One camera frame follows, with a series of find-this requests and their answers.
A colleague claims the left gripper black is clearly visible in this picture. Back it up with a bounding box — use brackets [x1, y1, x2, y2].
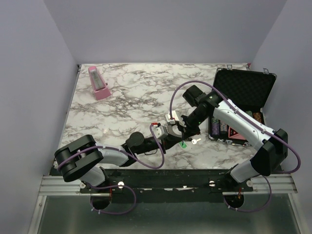
[136, 133, 182, 155]

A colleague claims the black mounting base plate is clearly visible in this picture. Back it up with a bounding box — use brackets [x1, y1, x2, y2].
[78, 169, 253, 204]

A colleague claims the purple poker chip stack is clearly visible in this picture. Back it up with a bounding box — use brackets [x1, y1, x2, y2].
[211, 117, 220, 137]

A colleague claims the pink warning card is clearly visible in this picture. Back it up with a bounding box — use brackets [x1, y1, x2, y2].
[228, 126, 246, 140]

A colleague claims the aluminium rail frame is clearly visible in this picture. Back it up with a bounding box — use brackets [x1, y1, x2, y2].
[29, 169, 306, 234]

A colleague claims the pink metronome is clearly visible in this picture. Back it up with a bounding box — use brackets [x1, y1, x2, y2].
[88, 66, 111, 100]

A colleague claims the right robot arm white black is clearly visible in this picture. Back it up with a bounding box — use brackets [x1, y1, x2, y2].
[181, 85, 288, 191]

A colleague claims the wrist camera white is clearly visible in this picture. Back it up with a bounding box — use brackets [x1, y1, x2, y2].
[153, 125, 168, 140]
[165, 111, 183, 126]

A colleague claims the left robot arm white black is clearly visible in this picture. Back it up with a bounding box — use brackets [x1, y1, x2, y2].
[54, 123, 184, 193]

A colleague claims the orange poker chip stack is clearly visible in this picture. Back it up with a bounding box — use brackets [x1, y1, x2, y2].
[253, 112, 262, 122]

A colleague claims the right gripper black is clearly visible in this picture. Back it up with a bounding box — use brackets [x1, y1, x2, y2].
[176, 109, 209, 140]

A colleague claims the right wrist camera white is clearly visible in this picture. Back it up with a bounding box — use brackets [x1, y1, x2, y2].
[165, 111, 183, 126]

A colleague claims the green key tag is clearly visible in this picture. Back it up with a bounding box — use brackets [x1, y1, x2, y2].
[180, 142, 187, 148]

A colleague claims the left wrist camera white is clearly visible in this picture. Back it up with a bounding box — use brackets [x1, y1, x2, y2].
[153, 125, 168, 140]

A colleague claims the grey poker chip stack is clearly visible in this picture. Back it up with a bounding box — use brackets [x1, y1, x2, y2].
[219, 120, 228, 137]

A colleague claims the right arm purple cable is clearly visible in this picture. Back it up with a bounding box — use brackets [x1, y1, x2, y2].
[169, 80, 302, 213]

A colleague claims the black foam-lined case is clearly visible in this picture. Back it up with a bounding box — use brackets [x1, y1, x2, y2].
[208, 68, 277, 146]

